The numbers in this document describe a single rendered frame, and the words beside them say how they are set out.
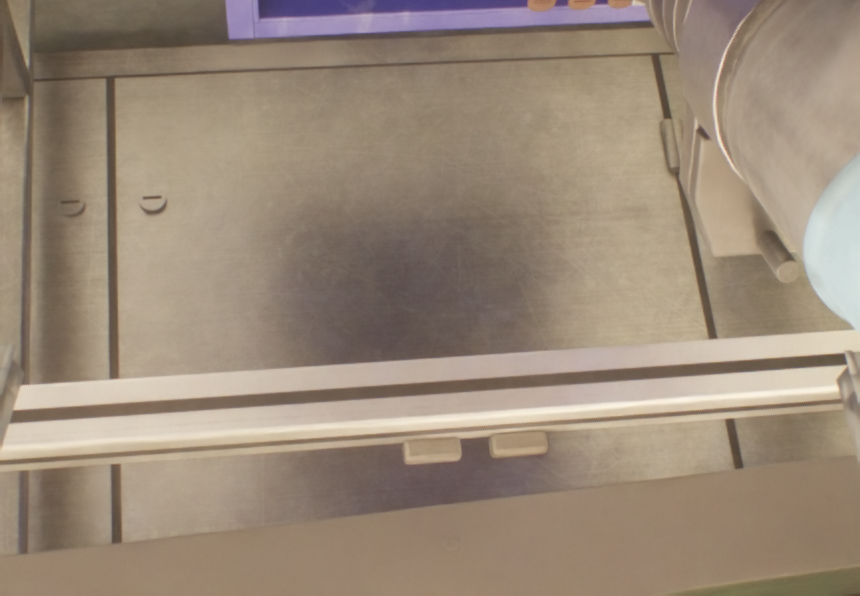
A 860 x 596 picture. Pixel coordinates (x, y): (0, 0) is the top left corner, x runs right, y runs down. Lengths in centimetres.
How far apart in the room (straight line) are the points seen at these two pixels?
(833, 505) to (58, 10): 90
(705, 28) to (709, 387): 43
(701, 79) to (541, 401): 40
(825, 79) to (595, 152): 92
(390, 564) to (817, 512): 27
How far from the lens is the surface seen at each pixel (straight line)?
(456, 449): 87
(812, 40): 42
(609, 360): 87
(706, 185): 54
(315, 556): 89
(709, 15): 48
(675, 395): 87
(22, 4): 125
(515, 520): 90
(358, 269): 123
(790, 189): 41
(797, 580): 101
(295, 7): 75
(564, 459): 119
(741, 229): 55
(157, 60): 134
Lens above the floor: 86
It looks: 25 degrees down
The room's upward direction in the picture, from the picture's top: 173 degrees clockwise
